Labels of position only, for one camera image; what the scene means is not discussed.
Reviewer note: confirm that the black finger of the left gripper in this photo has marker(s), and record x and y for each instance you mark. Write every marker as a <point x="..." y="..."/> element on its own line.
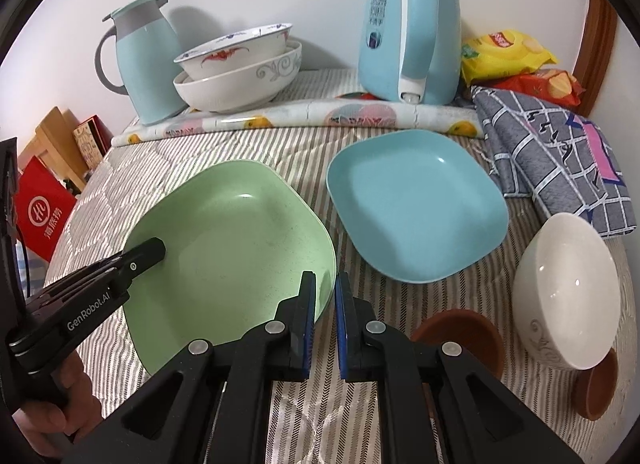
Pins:
<point x="131" y="263"/>

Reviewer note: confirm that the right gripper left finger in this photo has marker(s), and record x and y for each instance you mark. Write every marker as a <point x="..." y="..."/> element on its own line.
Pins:
<point x="210" y="403"/>

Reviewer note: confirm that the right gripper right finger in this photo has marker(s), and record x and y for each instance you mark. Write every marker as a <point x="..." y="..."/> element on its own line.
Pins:
<point x="437" y="404"/>

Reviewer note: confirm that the brown wooden bowl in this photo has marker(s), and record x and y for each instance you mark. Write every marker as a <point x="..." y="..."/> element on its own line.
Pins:
<point x="594" y="389"/>
<point x="470" y="330"/>

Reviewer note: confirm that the green square plate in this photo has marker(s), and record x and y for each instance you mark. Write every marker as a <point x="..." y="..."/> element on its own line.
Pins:
<point x="238" y="240"/>

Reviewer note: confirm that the white ceramic bowl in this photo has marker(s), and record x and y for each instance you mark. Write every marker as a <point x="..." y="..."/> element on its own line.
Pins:
<point x="566" y="296"/>

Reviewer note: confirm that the blue square plate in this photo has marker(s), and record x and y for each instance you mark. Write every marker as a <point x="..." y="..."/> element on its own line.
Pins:
<point x="416" y="205"/>

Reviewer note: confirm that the person's left hand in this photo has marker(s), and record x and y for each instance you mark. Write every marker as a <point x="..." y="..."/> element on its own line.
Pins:
<point x="82" y="413"/>

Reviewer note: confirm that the red paper bag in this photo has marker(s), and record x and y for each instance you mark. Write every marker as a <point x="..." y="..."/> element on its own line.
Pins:
<point x="43" y="207"/>

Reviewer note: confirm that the patterned gift box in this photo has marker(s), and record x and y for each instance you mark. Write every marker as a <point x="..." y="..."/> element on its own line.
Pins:
<point x="93" y="140"/>

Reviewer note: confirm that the brown paper bag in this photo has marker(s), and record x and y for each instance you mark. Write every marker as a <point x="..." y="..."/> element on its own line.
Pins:
<point x="54" y="144"/>

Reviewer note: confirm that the white bowl grey swirl pattern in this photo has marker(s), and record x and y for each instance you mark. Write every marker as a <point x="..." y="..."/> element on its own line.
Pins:
<point x="243" y="88"/>

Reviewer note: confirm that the light blue thermos jug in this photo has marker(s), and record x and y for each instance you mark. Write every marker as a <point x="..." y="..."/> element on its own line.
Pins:
<point x="146" y="46"/>

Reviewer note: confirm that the white bowl red blue pattern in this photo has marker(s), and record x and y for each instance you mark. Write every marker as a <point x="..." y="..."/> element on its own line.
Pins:
<point x="236" y="50"/>

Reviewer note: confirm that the grey checked folded cloth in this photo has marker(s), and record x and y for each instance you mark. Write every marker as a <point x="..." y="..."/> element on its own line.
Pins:
<point x="559" y="159"/>

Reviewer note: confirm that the fruit pattern rolled tablecloth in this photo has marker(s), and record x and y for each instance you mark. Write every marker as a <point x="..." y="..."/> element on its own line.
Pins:
<point x="338" y="112"/>

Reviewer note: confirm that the red chips bag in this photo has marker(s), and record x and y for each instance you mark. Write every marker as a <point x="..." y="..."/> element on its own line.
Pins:
<point x="552" y="85"/>

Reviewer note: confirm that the yellow chips bag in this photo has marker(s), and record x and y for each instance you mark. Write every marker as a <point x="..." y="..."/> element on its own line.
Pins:
<point x="502" y="54"/>

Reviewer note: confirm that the light blue electric kettle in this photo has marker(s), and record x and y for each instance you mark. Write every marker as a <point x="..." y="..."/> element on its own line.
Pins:
<point x="410" y="50"/>

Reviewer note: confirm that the brown wooden door frame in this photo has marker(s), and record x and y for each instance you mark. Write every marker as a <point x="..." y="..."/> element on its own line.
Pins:
<point x="598" y="37"/>

